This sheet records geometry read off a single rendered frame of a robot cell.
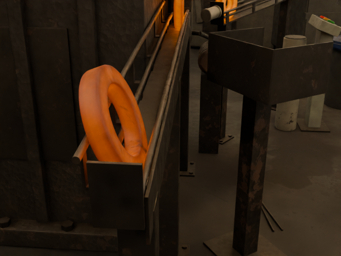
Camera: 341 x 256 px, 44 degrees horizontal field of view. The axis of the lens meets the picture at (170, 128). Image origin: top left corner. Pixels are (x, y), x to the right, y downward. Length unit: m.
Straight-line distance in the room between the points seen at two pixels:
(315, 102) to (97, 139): 2.00
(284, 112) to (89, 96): 1.90
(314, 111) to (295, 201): 0.84
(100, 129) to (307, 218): 1.24
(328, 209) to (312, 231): 0.18
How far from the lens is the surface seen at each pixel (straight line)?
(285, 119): 2.44
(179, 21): 1.62
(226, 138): 2.28
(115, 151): 0.60
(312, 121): 2.53
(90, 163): 0.56
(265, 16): 4.30
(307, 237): 1.62
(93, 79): 0.63
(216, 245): 1.50
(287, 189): 1.88
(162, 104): 0.83
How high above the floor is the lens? 0.92
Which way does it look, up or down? 22 degrees down
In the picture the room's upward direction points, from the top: straight up
